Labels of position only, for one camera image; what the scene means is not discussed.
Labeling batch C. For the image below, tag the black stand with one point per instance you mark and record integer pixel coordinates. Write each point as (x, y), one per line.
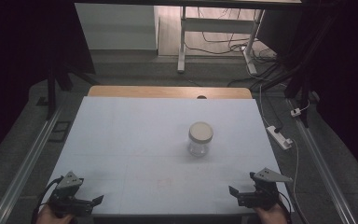
(51, 90)
(295, 81)

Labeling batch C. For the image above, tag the metal floor rail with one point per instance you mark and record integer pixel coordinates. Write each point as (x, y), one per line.
(24, 169)
(321, 168)

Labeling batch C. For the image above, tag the clear glass jar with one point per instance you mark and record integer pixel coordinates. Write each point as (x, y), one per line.
(198, 148)

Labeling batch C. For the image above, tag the white desk frame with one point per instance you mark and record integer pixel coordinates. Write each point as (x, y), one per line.
(217, 25)

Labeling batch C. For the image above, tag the person's right hand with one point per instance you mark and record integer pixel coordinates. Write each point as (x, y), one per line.
(272, 216)

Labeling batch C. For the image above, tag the beige round jar lid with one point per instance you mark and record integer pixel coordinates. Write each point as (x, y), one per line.
(200, 132)

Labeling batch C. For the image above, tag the white table mat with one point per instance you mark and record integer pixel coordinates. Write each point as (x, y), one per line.
(130, 140)

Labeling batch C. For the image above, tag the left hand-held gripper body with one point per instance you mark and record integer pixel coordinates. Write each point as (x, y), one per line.
(64, 190)

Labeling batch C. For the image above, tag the white cabinet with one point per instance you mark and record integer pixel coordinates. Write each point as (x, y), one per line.
(118, 26)

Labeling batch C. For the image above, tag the person's left hand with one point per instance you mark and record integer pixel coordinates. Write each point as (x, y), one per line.
(49, 217)

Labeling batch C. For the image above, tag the white power strip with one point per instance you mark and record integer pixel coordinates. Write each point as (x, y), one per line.
(279, 137)

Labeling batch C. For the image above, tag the small white adapter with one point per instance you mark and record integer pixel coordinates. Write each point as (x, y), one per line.
(296, 112)

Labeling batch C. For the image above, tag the wooden table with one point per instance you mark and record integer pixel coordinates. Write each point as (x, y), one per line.
(155, 92)

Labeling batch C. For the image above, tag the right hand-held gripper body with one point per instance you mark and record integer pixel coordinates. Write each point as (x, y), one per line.
(265, 193)

